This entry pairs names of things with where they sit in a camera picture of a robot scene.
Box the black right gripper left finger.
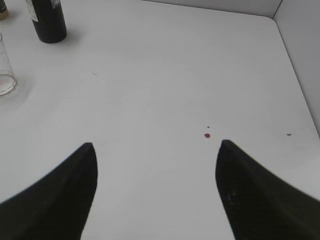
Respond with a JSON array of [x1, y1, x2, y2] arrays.
[[0, 142, 98, 240]]

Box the transparent plastic cup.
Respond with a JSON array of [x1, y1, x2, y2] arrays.
[[0, 34, 17, 96]]

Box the orange juice bottle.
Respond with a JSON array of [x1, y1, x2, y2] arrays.
[[0, 0, 9, 20]]

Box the dark red wine bottle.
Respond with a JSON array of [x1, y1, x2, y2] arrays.
[[25, 0, 67, 44]]

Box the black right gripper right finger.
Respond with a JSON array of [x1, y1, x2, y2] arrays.
[[215, 139, 320, 240]]

